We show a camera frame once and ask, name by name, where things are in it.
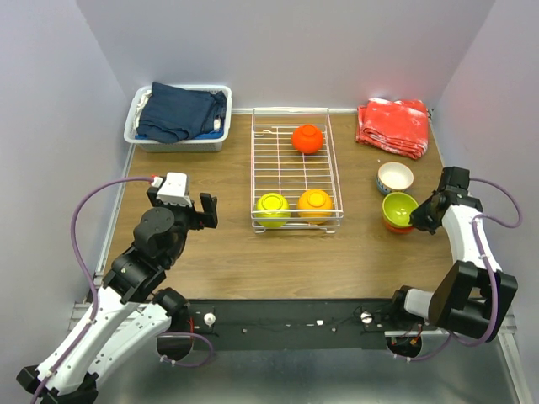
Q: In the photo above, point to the white plastic laundry basket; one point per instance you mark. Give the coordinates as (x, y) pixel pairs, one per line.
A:
(130, 135)

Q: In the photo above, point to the aluminium frame rail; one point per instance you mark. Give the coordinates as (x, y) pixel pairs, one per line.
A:
(508, 325)

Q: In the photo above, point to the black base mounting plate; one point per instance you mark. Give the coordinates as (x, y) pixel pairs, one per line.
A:
(240, 325)

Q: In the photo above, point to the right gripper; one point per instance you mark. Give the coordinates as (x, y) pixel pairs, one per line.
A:
(418, 219)

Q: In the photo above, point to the white cloth in basket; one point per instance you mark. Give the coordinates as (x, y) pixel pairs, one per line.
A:
(140, 107)

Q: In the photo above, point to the blue cloth in basket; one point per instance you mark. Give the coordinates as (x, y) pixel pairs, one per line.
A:
(213, 135)

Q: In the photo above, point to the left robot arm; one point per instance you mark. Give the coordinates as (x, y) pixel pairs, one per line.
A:
(129, 308)

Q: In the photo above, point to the yellow orange bowl front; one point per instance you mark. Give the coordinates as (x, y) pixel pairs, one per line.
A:
(315, 206)

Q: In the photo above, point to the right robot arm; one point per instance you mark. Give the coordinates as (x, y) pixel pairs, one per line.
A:
(473, 299)

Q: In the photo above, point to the lime green bowl front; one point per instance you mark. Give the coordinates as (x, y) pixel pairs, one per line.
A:
(272, 210)

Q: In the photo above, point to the white wire dish rack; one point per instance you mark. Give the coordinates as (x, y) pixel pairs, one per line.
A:
(277, 167)

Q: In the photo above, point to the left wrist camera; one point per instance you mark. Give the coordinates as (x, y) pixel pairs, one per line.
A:
(173, 189)

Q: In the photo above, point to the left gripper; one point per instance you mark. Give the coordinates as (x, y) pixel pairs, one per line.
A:
(209, 218)

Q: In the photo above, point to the dark blue jeans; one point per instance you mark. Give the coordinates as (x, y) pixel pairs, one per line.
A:
(176, 114)

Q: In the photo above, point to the white black striped bowl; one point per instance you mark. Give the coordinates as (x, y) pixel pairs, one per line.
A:
(395, 176)

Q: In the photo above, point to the red white folded towel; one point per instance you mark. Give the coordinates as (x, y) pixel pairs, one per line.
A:
(399, 127)

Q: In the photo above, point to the lime green bowl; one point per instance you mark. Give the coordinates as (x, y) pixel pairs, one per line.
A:
(272, 210)
(397, 208)

